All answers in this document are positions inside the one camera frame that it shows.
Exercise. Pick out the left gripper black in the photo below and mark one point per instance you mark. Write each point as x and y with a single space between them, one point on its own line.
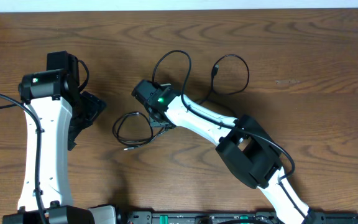
96 105

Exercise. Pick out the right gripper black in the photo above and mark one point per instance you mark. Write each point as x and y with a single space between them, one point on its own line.
155 124

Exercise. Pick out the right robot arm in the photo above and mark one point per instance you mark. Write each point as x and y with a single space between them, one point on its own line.
246 149

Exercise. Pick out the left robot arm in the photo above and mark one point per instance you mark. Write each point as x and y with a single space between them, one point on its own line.
57 108

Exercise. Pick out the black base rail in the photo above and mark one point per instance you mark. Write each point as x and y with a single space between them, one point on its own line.
148 217

